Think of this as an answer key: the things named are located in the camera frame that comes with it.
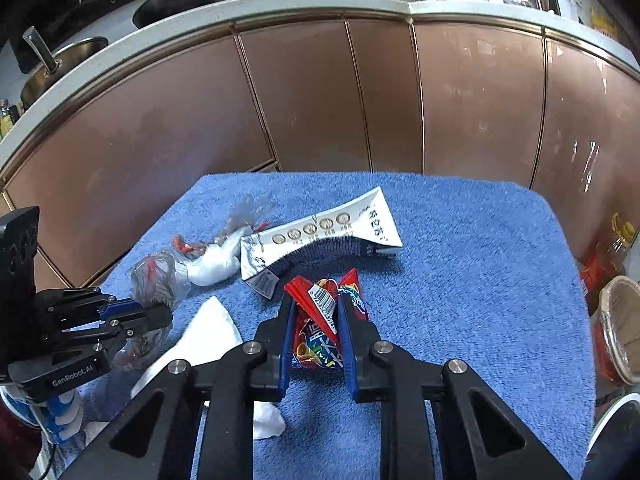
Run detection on clear plastic bag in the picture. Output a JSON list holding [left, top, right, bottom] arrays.
[[112, 194, 274, 371]]

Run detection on steel pot with handle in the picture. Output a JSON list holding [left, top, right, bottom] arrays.
[[21, 26, 108, 110]]

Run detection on white round trash bin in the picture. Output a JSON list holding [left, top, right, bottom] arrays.
[[582, 392, 640, 480]]

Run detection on white tissue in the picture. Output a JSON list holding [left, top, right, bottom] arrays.
[[130, 296, 285, 440], [186, 226, 250, 287]]

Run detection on blue towel mat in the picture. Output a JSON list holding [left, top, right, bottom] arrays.
[[60, 171, 599, 480]]

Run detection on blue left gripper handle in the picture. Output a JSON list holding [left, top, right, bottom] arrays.
[[30, 389, 84, 444]]

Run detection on red snack wrapper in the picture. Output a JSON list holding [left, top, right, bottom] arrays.
[[284, 269, 368, 370]]

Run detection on brown bucket with liner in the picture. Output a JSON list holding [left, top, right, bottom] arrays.
[[590, 275, 639, 386]]

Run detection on white folded tissue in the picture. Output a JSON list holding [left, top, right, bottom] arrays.
[[130, 296, 285, 440]]

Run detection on white kitchen countertop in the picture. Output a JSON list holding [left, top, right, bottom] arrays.
[[1, 0, 639, 174]]

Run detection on yellow cooking oil bottle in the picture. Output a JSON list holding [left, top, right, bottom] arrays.
[[580, 212, 636, 306]]

